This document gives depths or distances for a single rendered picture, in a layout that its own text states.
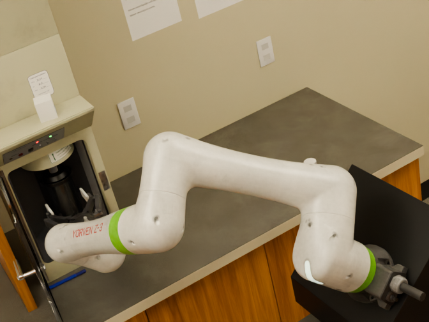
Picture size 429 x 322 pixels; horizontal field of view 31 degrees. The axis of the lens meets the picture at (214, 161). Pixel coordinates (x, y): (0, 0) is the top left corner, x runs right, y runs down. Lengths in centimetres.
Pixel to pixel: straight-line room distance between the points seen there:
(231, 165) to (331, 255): 31
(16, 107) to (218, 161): 74
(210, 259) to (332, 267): 72
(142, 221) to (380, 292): 60
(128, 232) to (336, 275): 49
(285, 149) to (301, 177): 106
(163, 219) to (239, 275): 90
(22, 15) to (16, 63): 14
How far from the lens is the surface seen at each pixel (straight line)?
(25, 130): 223
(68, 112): 225
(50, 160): 240
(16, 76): 226
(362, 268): 187
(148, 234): 170
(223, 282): 254
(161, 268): 246
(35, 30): 224
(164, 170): 173
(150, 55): 289
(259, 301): 268
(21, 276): 220
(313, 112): 309
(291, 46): 322
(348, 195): 185
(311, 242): 181
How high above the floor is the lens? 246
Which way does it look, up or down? 32 degrees down
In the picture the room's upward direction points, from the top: 14 degrees counter-clockwise
